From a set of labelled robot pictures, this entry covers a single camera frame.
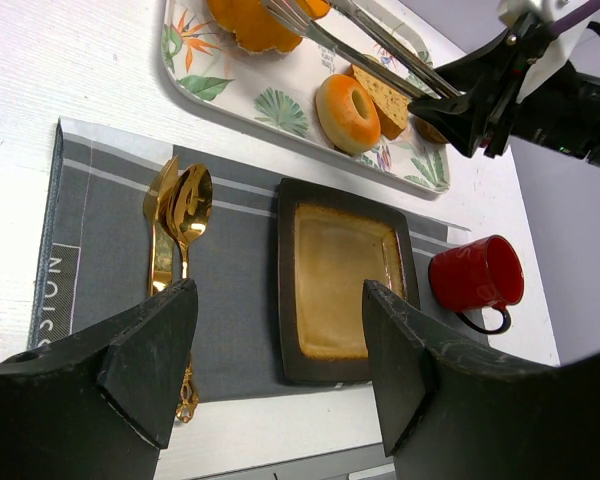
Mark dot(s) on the brown square ceramic plate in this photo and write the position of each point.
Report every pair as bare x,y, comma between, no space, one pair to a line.
329,243

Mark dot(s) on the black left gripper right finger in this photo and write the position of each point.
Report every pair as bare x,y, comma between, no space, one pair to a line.
452,408

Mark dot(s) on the dark brown chocolate pastry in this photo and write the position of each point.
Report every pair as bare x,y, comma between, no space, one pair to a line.
429,133

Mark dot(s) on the gold spoon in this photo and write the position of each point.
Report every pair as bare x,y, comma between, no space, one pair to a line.
189,210

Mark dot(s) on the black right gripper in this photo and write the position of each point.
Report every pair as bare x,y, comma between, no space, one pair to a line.
483,114

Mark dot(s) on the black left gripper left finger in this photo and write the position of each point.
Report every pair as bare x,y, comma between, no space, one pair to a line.
100,403

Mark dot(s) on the brown bread slice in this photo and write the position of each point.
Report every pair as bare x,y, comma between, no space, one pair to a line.
391,106

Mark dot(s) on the floral white serving tray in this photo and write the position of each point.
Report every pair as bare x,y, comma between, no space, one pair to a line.
277,91

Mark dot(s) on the orange round sponge cake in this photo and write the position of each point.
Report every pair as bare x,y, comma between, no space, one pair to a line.
254,29

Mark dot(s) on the orange glazed bagel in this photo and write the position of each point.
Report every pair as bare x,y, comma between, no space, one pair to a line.
347,114

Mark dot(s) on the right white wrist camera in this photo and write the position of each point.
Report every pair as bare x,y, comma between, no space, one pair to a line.
548,32

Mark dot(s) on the grey striped placemat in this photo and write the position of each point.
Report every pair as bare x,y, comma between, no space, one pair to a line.
95,245

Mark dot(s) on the red enamel mug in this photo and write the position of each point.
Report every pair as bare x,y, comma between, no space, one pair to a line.
484,273

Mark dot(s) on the gold knife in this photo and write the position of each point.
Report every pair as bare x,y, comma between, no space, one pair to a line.
160,273

